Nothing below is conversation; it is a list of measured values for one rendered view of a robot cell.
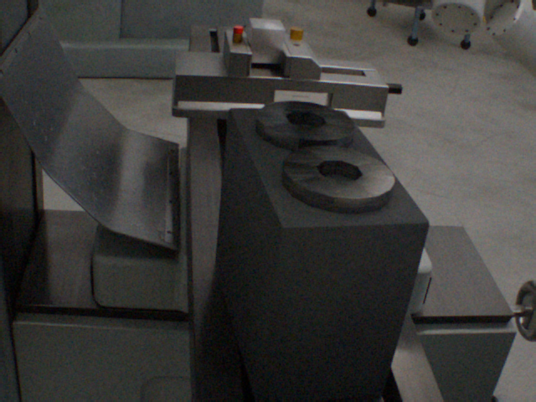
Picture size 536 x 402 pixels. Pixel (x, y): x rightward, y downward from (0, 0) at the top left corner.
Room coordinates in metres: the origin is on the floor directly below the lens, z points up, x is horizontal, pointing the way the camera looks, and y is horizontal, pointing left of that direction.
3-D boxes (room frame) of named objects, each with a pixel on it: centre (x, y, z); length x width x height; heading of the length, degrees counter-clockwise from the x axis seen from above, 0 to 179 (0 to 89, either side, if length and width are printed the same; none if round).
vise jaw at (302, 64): (1.15, -0.02, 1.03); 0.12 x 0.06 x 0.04; 10
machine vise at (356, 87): (1.15, 0.01, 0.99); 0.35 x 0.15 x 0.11; 100
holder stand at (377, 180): (0.57, -0.04, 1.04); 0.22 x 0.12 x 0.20; 16
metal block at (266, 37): (1.14, 0.04, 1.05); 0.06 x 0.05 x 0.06; 10
